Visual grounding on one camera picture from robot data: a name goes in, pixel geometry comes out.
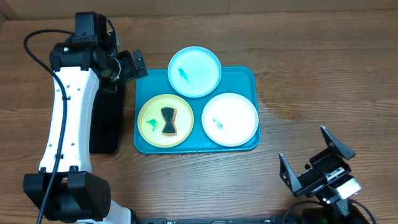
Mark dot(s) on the black plastic tray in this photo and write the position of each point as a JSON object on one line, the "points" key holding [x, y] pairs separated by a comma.
{"points": [[107, 121]]}

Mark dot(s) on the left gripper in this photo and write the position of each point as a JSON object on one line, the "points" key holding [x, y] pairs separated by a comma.
{"points": [[132, 71]]}

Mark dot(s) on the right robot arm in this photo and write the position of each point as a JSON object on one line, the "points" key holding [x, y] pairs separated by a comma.
{"points": [[345, 211]]}

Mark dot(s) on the white plate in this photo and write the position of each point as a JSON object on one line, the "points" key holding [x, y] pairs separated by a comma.
{"points": [[230, 119]]}

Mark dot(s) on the yellow-green plate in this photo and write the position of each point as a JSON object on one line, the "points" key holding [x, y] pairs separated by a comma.
{"points": [[150, 121]]}

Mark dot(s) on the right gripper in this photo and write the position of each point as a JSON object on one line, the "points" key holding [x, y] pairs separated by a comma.
{"points": [[320, 162]]}

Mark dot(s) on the teal plastic tray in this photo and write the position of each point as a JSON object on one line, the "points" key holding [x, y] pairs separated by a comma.
{"points": [[234, 79]]}

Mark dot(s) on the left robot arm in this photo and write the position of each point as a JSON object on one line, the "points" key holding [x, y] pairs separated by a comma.
{"points": [[86, 117]]}

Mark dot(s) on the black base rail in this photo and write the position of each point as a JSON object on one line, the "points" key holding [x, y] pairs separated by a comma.
{"points": [[217, 221]]}

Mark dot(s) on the orange sponge with dark scourer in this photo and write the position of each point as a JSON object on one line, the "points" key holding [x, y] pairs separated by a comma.
{"points": [[169, 115]]}

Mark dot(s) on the light blue plate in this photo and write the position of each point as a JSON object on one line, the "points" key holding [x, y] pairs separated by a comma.
{"points": [[194, 71]]}

